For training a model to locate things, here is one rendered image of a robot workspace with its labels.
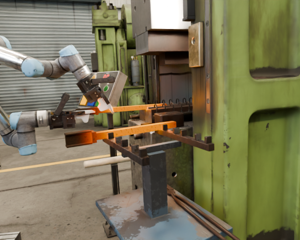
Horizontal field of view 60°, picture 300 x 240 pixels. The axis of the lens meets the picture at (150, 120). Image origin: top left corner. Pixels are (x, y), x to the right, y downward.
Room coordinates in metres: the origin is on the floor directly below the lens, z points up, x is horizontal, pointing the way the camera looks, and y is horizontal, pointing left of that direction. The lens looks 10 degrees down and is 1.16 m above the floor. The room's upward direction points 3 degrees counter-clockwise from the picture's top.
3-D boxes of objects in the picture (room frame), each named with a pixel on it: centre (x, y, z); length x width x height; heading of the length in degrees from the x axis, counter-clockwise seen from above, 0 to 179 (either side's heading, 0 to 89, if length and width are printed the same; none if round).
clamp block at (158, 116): (1.21, -0.09, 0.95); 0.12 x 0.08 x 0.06; 110
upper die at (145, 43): (1.43, -0.17, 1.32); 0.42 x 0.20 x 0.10; 110
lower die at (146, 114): (1.43, -0.17, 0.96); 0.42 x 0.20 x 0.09; 110
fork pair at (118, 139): (0.80, 0.00, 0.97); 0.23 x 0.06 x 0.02; 118
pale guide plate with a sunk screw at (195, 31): (1.11, -0.20, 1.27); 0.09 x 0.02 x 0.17; 20
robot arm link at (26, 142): (1.15, 0.57, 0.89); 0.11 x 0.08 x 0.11; 51
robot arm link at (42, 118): (1.17, 0.48, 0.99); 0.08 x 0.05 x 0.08; 20
